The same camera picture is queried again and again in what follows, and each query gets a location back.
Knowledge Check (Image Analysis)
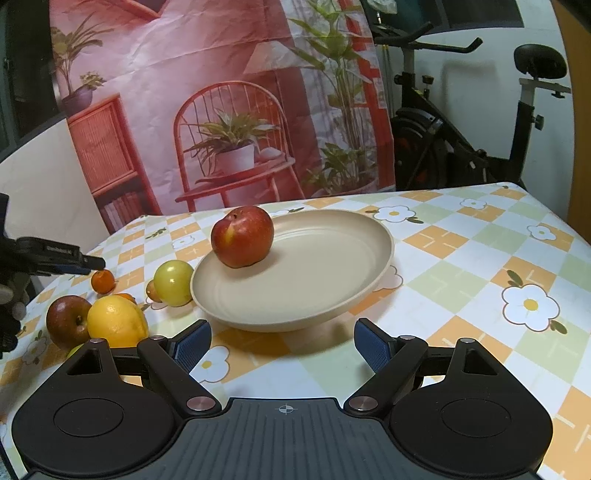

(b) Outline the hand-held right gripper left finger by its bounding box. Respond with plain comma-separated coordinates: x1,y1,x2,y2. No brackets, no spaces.
60,320,222,418

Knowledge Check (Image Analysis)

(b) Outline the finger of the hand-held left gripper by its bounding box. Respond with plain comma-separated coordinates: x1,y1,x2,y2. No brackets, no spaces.
14,237,106,276

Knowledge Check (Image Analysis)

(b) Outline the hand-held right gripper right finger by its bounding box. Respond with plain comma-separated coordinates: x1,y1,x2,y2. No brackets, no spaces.
344,318,509,416

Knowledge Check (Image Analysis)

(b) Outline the dark red apple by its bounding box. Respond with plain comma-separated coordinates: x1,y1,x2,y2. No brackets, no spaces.
45,295,93,350

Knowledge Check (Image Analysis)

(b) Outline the yellow-green apple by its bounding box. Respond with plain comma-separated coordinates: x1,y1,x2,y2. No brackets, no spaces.
153,260,195,307

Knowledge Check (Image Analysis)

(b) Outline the yellow lemon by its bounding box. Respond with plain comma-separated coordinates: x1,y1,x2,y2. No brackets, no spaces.
87,295,150,349

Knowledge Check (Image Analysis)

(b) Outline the beige round plate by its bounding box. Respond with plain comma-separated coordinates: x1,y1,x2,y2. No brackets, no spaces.
191,209,395,333

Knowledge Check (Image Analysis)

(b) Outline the person's left hand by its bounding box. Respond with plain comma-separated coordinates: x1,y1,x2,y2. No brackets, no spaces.
0,273,29,320

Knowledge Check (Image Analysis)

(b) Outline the white panel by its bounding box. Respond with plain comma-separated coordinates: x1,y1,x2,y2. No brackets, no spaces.
0,111,112,259

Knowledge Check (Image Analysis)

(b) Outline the bright red apple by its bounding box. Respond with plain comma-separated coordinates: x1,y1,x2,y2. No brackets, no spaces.
211,206,275,269

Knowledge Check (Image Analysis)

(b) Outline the black exercise bike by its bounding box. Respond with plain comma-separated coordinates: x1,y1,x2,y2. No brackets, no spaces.
369,18,573,192

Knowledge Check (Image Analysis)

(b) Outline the pink printed backdrop cloth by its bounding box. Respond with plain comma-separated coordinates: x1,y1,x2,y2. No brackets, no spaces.
48,0,398,234

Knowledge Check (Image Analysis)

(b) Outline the brown wooden panel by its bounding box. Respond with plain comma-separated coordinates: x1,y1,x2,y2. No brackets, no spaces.
551,0,591,259

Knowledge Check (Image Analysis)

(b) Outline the dark window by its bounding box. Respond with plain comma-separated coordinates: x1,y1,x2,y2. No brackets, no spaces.
434,0,525,34

